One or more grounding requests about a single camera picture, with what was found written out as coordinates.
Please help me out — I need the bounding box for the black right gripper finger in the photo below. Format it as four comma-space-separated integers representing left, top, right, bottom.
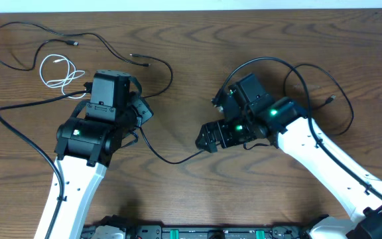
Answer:
195, 131, 220, 153
196, 121, 216, 141

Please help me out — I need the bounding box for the white cable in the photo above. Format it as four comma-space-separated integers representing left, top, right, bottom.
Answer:
38, 54, 88, 100

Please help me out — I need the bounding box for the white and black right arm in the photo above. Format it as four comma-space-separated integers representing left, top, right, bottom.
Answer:
196, 74, 382, 238

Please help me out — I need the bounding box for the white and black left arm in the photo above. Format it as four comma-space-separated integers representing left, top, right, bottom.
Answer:
34, 70, 153, 238

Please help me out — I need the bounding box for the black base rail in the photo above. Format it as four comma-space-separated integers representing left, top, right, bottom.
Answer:
79, 215, 309, 239

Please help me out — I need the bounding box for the black left camera cable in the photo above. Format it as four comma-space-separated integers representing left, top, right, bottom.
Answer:
0, 89, 94, 239

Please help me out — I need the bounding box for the black camera cable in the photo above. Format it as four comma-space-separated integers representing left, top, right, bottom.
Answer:
212, 56, 382, 213
0, 89, 94, 239

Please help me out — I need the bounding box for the black right camera cable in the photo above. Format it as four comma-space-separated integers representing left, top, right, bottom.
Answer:
212, 56, 382, 213

